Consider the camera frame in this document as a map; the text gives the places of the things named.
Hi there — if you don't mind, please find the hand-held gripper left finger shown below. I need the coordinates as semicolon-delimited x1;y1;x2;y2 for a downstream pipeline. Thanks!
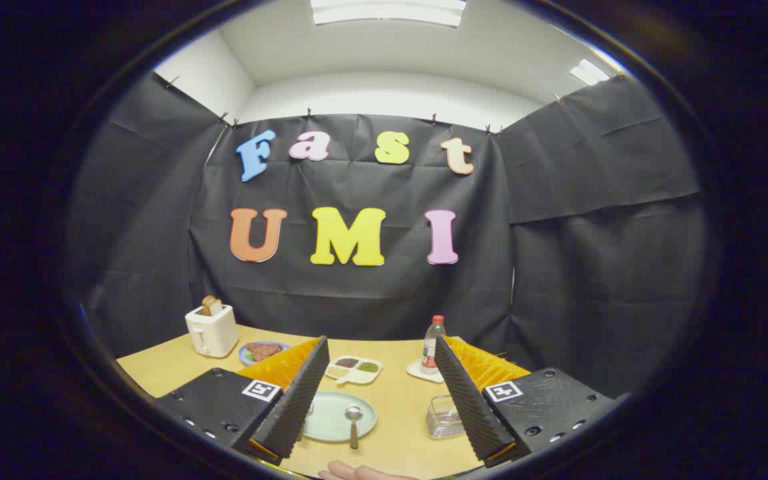
154;335;331;467

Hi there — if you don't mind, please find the small ceiling light panel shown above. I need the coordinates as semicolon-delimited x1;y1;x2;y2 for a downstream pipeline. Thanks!
569;58;611;87

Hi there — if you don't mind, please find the white square coaster tray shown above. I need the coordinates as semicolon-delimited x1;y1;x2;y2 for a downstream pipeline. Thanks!
406;359;445;384

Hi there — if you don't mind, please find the metal spoon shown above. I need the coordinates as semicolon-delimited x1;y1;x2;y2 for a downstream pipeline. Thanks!
345;406;364;449

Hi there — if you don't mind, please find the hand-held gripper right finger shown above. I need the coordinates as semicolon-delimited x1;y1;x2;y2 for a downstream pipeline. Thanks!
433;335;618;469

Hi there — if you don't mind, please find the metal wire basket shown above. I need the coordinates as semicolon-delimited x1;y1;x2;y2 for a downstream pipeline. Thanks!
426;395;466;440

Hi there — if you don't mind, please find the pale green round plate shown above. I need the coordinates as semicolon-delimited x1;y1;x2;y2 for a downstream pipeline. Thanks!
302;391;378;443

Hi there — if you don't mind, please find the blue plate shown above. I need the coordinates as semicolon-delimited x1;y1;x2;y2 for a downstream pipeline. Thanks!
238;341;291;367

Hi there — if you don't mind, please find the black backdrop cloth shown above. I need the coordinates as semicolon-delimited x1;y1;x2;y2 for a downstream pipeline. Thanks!
67;70;708;401

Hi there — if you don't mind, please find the large ceiling light panel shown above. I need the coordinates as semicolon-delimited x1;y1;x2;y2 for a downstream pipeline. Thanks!
310;0;467;28

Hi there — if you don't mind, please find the cream white toaster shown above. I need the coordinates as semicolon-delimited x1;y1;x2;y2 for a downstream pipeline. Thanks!
185;303;240;359

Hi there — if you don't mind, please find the clear red-capped water bottle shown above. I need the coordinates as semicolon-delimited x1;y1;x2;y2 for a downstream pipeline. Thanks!
421;315;447;374

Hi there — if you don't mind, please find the white divided dish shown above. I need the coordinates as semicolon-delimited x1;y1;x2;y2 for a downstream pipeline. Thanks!
325;355;383;386

